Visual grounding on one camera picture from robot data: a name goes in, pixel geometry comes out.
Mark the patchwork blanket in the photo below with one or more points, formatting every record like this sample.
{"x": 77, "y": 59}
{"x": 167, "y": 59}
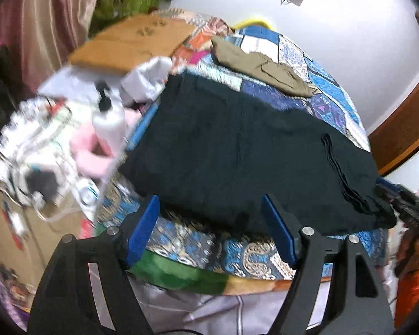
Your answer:
{"x": 202, "y": 247}

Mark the striped curtain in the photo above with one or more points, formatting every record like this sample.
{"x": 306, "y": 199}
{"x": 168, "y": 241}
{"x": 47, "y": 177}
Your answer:
{"x": 38, "y": 24}

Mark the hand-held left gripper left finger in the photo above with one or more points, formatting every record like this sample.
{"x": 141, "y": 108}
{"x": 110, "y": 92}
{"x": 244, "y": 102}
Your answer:
{"x": 143, "y": 226}

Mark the pink cloth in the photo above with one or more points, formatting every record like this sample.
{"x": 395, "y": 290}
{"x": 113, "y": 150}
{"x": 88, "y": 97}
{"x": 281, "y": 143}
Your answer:
{"x": 90, "y": 160}

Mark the white cloth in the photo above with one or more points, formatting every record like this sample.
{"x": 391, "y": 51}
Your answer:
{"x": 146, "y": 80}

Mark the pale bed sheet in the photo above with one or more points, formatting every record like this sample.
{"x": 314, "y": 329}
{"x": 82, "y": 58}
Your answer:
{"x": 213, "y": 314}

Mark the wooden door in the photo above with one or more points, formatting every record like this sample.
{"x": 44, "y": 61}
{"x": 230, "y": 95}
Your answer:
{"x": 401, "y": 132}

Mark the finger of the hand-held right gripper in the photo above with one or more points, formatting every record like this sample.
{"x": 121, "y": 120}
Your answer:
{"x": 387, "y": 195}

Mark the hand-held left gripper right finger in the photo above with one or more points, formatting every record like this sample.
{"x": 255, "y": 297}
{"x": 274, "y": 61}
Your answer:
{"x": 279, "y": 230}

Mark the white pump bottle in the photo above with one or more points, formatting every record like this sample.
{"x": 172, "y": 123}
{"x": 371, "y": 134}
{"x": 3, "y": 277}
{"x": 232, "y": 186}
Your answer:
{"x": 108, "y": 125}

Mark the khaki pants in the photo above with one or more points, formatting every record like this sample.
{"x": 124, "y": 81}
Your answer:
{"x": 262, "y": 66}

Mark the yellow foam tube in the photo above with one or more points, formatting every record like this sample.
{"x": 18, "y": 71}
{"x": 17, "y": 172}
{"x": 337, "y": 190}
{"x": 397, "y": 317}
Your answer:
{"x": 258, "y": 21}

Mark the green storage basket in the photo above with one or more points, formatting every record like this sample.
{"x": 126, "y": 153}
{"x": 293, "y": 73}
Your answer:
{"x": 125, "y": 3}

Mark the wooden lap desk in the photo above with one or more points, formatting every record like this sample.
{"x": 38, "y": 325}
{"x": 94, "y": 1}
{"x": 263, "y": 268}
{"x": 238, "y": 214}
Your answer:
{"x": 125, "y": 45}

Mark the black pants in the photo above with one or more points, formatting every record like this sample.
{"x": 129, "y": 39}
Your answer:
{"x": 237, "y": 153}

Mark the orange garment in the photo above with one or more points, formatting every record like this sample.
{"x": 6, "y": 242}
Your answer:
{"x": 413, "y": 286}

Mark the cardboard box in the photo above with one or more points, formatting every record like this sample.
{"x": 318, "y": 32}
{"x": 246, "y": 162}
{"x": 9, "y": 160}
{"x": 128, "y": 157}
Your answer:
{"x": 56, "y": 233}

